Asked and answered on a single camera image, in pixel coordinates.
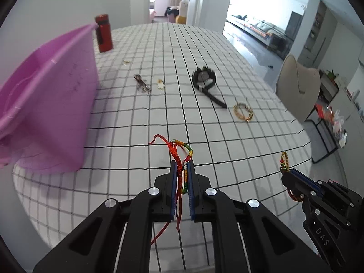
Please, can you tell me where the dark tall cabinet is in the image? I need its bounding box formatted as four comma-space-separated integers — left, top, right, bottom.
285, 10, 303, 40

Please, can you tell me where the pink plastic bin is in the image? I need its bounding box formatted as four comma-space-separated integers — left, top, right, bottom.
0, 23, 100, 174

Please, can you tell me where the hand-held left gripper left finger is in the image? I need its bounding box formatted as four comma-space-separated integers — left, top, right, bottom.
33, 161, 179, 273

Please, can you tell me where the black metal frame rack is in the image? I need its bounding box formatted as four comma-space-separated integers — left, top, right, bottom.
304, 104, 345, 164

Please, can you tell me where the red bottle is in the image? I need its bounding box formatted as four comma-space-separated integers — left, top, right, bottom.
95, 14, 114, 53

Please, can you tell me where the red cord bracelet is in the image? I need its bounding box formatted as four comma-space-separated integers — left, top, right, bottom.
149, 134, 195, 245

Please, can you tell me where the black wristwatch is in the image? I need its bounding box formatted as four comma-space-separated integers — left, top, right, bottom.
192, 66, 228, 109

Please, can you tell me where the beige chair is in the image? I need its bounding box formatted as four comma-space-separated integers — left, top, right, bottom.
275, 54, 321, 123

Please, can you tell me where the grey sofa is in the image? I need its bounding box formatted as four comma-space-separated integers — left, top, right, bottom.
227, 14, 288, 49

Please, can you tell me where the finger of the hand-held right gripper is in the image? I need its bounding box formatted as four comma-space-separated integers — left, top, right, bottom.
317, 179, 363, 207
281, 168, 322, 202

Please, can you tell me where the gold bead bracelet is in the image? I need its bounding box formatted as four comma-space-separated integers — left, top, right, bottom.
233, 103, 254, 123

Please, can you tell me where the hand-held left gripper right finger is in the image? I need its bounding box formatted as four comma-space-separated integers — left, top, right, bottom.
188, 161, 334, 273

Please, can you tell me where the white checkered tablecloth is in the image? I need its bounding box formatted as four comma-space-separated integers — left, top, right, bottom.
12, 22, 312, 273

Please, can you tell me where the dark cord key charm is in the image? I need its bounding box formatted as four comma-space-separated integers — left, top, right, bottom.
133, 73, 152, 94

